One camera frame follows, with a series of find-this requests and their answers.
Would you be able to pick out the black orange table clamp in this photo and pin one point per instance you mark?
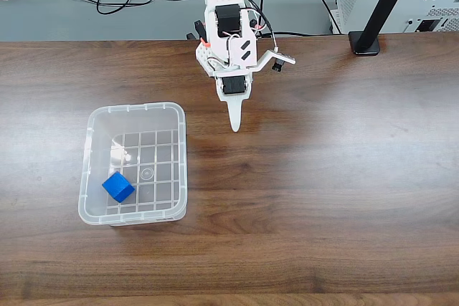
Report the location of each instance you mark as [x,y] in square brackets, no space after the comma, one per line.
[198,26]

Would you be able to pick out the clear plastic bin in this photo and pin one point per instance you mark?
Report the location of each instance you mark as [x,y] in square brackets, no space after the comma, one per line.
[157,177]

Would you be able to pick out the black pole stand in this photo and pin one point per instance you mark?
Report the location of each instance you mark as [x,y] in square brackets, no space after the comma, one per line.
[385,5]

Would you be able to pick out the wrist camera on white bracket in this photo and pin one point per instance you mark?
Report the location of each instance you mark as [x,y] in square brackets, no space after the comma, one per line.
[285,57]

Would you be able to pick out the blue cube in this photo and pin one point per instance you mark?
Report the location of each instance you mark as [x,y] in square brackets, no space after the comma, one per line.
[116,184]

